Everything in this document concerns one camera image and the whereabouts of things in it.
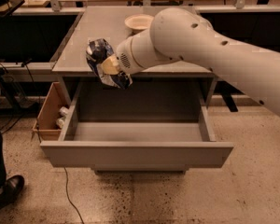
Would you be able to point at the grey cabinet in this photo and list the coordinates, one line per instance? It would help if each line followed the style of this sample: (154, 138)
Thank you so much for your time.
(108, 23)

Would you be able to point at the white cup in box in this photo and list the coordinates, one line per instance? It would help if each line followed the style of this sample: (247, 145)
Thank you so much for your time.
(64, 111)
(60, 122)

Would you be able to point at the cardboard box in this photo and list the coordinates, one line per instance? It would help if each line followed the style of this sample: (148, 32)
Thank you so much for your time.
(45, 125)

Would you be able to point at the black shoe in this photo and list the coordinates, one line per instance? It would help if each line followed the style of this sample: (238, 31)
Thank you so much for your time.
(11, 190)

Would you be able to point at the blue chip bag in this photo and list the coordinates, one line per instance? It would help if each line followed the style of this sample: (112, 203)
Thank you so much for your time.
(96, 52)

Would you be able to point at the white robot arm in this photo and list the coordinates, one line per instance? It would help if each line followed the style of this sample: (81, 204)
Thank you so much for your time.
(178, 35)

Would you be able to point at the white paper bowl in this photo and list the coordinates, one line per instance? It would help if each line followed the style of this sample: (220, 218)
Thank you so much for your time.
(138, 23)

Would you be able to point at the grey open top drawer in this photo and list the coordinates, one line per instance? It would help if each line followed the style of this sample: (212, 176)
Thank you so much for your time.
(155, 125)

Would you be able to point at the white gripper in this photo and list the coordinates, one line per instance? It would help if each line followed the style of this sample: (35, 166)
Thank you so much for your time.
(123, 57)

